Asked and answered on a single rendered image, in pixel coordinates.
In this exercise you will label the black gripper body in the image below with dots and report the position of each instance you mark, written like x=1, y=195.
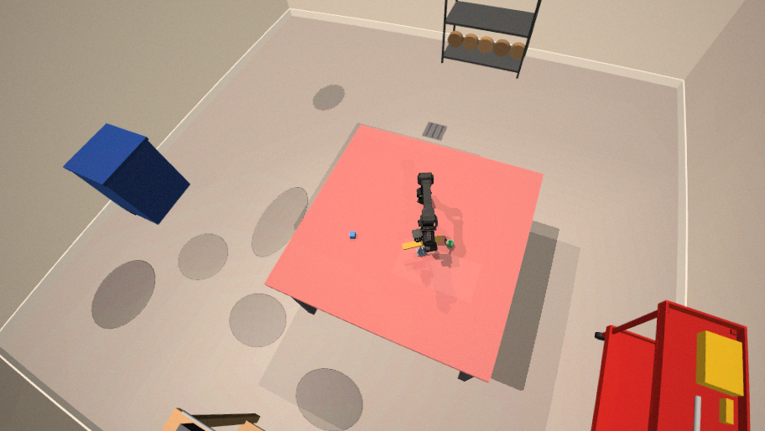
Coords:
x=429, y=249

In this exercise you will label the yellow bar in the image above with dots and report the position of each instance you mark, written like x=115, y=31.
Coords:
x=413, y=244

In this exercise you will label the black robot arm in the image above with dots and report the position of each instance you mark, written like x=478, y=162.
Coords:
x=428, y=217

